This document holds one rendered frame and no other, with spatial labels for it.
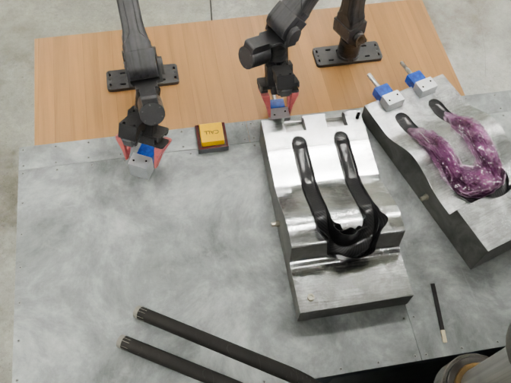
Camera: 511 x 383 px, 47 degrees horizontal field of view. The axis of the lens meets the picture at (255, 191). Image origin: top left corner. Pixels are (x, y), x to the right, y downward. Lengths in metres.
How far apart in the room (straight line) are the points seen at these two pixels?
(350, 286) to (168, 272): 0.42
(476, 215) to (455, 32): 1.83
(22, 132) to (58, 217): 1.24
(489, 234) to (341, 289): 0.36
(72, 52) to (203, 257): 0.76
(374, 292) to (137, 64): 0.73
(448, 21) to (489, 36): 0.21
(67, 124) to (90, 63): 0.22
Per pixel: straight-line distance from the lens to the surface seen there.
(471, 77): 2.99
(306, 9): 1.44
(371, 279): 1.35
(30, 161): 1.61
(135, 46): 1.35
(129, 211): 1.47
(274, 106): 1.58
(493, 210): 1.46
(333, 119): 1.54
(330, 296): 1.32
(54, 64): 1.80
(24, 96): 2.82
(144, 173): 1.49
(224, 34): 1.81
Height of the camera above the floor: 2.09
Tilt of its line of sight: 60 degrees down
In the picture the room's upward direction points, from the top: 4 degrees clockwise
